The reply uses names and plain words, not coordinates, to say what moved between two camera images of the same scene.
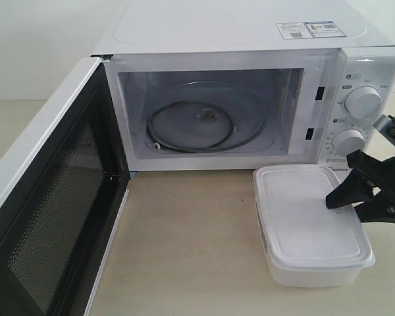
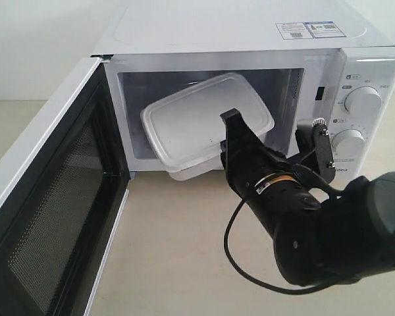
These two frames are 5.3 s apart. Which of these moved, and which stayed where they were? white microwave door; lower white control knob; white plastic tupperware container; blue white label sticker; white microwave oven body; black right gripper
Moved: white plastic tupperware container; black right gripper
Stayed: white microwave oven body; blue white label sticker; lower white control knob; white microwave door
